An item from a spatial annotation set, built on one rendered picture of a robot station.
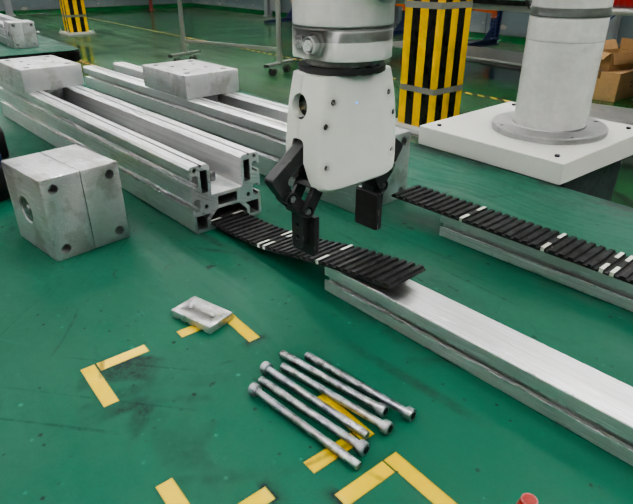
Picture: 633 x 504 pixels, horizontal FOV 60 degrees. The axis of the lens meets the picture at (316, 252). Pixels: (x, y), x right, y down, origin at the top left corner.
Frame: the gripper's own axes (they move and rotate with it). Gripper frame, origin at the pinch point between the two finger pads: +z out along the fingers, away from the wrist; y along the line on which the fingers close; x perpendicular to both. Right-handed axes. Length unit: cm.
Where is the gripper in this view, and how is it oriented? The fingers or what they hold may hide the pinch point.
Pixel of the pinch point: (338, 226)
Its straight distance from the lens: 54.3
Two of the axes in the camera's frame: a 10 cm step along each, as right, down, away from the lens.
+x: -6.7, -3.4, 6.6
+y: 7.5, -3.1, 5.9
